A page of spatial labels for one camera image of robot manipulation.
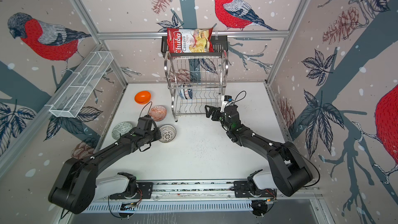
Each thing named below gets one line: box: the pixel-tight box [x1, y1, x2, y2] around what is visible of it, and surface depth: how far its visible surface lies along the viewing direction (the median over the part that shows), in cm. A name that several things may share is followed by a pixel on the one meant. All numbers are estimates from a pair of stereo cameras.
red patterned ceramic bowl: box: [149, 105, 167, 122], surface depth 103 cm
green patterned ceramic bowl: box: [111, 121, 133, 140], surface depth 94 cm
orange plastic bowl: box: [134, 90, 152, 105], surface depth 109 cm
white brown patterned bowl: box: [158, 124, 177, 143], surface depth 94 cm
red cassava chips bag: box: [166, 28, 215, 54], surface depth 90 cm
